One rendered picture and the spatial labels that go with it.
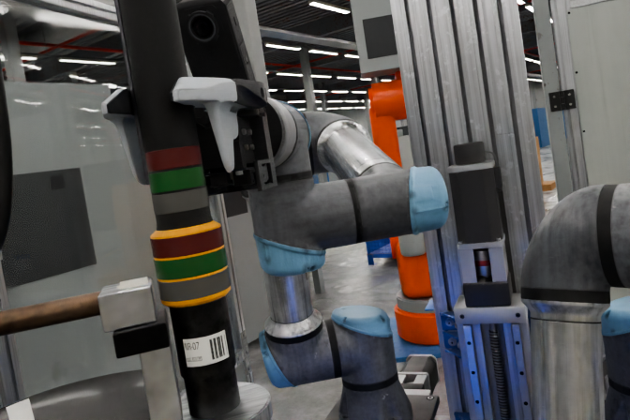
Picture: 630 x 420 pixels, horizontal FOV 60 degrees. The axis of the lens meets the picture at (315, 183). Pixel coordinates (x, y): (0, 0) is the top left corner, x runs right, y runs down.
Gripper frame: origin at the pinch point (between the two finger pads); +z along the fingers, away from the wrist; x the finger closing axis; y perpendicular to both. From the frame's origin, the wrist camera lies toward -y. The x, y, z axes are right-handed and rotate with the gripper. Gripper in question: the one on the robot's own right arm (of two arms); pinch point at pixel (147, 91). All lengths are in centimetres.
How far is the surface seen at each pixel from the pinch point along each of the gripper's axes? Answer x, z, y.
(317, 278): 102, -579, 145
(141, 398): 11.3, -12.7, 23.7
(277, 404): 90, -310, 164
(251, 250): 131, -439, 81
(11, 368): 62, -57, 35
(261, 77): 152, -672, -108
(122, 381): 13.2, -13.5, 22.4
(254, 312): 135, -431, 135
